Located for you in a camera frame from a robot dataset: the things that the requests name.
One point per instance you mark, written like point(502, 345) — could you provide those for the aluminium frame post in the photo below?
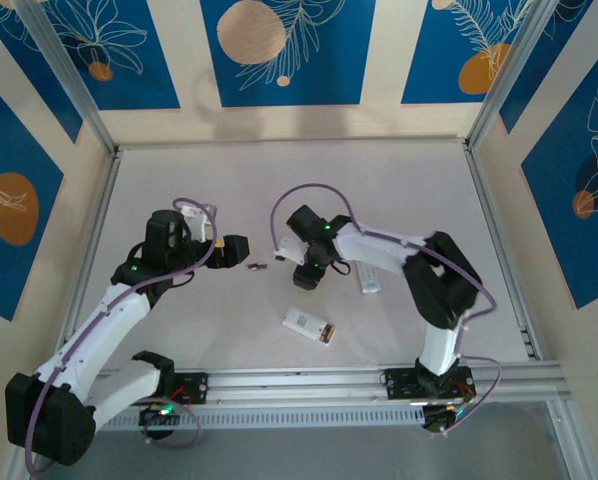
point(509, 75)
point(71, 75)

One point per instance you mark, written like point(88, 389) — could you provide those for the short white remote control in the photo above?
point(301, 320)

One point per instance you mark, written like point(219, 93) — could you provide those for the thin aluminium table edge rail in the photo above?
point(294, 144)

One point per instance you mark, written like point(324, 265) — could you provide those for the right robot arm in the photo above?
point(444, 290)

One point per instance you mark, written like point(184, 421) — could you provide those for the black controller board with led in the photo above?
point(159, 415)
point(439, 420)

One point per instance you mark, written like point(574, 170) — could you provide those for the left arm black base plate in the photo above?
point(194, 387)

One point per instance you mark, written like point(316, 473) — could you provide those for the long white remote control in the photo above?
point(370, 280)

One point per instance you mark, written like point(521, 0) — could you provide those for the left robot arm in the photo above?
point(109, 335)

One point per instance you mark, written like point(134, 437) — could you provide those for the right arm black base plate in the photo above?
point(399, 384)

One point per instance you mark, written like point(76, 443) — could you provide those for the wide aluminium mounting rail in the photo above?
point(304, 385)

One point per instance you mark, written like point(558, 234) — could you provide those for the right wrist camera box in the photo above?
point(291, 248)

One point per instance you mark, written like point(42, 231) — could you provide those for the aluminium table side rail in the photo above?
point(95, 230)
point(485, 190)

